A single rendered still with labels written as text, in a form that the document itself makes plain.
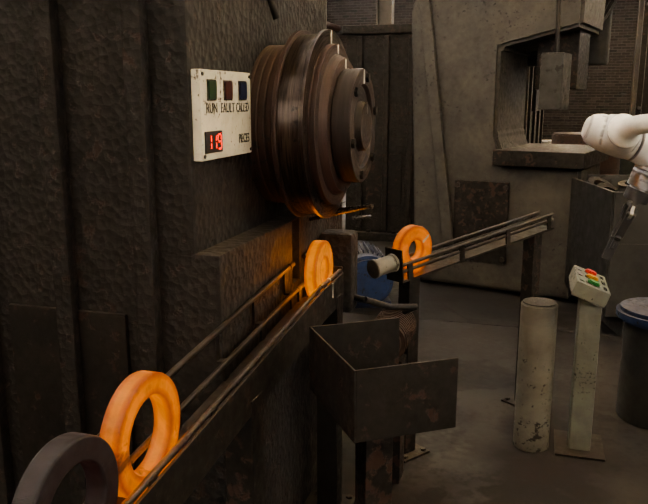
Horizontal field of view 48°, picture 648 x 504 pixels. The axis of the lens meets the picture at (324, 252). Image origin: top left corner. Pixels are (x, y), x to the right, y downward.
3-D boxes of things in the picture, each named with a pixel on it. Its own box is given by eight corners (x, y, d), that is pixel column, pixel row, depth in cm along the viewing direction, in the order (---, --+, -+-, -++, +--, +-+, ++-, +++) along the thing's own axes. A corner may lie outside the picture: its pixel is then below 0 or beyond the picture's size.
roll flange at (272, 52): (236, 229, 171) (231, 22, 161) (299, 202, 215) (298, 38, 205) (276, 231, 168) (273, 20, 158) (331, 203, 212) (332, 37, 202)
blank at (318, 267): (302, 249, 183) (314, 250, 182) (321, 233, 197) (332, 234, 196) (304, 306, 188) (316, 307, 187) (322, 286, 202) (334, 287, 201)
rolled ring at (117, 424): (157, 511, 112) (138, 508, 112) (191, 398, 121) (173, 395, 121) (102, 481, 96) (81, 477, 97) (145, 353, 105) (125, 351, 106)
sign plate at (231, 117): (193, 161, 144) (190, 68, 141) (243, 152, 169) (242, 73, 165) (204, 161, 144) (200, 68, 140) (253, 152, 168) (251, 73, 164)
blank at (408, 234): (403, 281, 235) (411, 283, 233) (384, 247, 227) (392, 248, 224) (430, 249, 241) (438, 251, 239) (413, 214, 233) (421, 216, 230)
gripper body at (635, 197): (626, 183, 226) (613, 210, 229) (629, 186, 218) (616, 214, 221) (650, 191, 225) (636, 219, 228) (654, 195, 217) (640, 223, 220)
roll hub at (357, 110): (330, 187, 172) (330, 66, 166) (358, 175, 198) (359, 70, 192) (352, 188, 170) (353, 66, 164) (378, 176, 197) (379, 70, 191)
